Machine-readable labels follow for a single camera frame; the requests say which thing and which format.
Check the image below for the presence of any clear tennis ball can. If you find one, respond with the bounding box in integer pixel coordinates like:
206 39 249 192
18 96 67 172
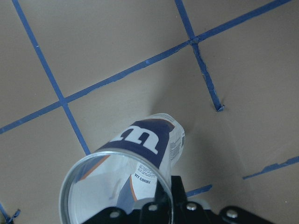
59 113 185 224

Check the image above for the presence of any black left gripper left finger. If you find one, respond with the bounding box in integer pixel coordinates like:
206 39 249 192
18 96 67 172
86 184 171 224

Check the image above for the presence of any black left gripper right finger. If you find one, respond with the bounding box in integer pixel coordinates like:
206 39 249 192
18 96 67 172
169 176 210 224

